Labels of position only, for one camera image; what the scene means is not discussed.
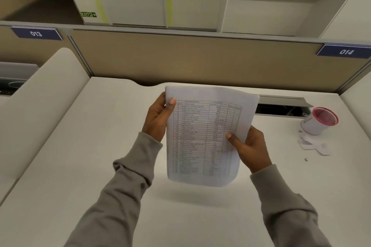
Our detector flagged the printed paper sheets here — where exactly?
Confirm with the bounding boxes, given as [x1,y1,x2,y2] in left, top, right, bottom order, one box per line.
[165,86,260,188]

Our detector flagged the white cup with red rim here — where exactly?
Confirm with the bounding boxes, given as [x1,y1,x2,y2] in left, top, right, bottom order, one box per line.
[300,107,339,135]

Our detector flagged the blue desk number plate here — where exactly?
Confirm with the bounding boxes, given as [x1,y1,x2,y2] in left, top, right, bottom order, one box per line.
[10,26,64,41]
[316,44,371,59]

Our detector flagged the person's right forearm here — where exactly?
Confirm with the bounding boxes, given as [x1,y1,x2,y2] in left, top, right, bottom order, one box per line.
[250,165,333,247]

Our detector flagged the person's right hand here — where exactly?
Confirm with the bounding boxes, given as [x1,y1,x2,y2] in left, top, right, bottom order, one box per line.
[225,125,273,174]

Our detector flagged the person's left hand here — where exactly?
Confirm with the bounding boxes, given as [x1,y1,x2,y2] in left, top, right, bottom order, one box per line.
[141,92,177,142]

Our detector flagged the person's left forearm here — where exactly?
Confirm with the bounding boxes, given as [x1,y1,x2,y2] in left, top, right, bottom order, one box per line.
[64,132,164,247]

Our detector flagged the grey desk cable tray flap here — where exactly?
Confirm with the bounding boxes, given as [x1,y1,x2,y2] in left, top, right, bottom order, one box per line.
[257,96,314,108]

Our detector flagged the beige desk partition panel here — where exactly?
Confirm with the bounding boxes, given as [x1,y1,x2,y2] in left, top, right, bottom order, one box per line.
[0,21,371,95]

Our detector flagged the torn white paper scraps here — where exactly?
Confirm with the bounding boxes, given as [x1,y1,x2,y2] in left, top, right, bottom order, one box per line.
[298,134,332,156]

